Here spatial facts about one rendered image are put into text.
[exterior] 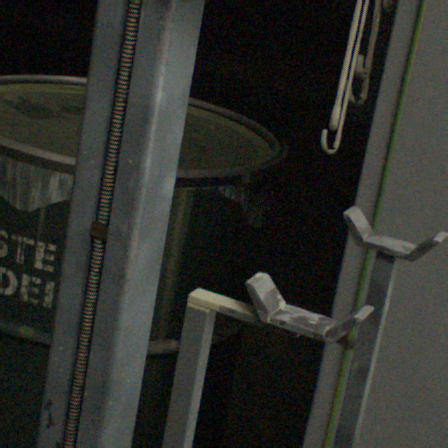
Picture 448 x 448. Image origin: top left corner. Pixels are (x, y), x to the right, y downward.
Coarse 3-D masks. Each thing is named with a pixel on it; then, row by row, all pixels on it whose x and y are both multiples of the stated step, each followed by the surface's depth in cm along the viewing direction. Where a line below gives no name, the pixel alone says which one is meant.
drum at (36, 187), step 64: (256, 128) 217; (0, 192) 182; (64, 192) 179; (192, 192) 183; (256, 192) 195; (0, 256) 186; (192, 256) 188; (256, 256) 208; (0, 320) 188; (0, 384) 191
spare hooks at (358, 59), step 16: (368, 0) 133; (384, 0) 134; (352, 32) 133; (352, 64) 135; (368, 64) 139; (368, 80) 140; (352, 96) 139; (336, 112) 132; (336, 128) 135; (336, 144) 138
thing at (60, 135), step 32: (0, 96) 213; (32, 96) 217; (64, 96) 222; (0, 128) 195; (32, 128) 198; (64, 128) 200; (192, 128) 216; (224, 128) 220; (192, 160) 196; (224, 160) 199; (256, 160) 201
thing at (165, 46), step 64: (128, 0) 85; (128, 64) 85; (192, 64) 89; (128, 128) 86; (128, 192) 87; (64, 256) 91; (128, 256) 88; (64, 320) 92; (128, 320) 91; (64, 384) 93; (128, 384) 94
